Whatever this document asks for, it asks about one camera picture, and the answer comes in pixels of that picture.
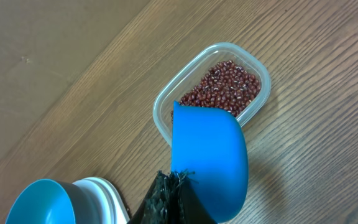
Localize clear plastic food container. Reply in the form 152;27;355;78
152;42;271;145

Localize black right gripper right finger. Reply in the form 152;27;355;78
174;171;216;224

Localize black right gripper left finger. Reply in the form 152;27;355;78
128;171;179;224

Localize teal blue bowl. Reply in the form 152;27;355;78
6;179;101;224

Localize red adzuki beans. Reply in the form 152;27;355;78
175;60;262;117

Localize blue plastic scoop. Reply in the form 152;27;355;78
171;102;249;223

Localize white digital kitchen scale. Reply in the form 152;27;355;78
73;177;130;224

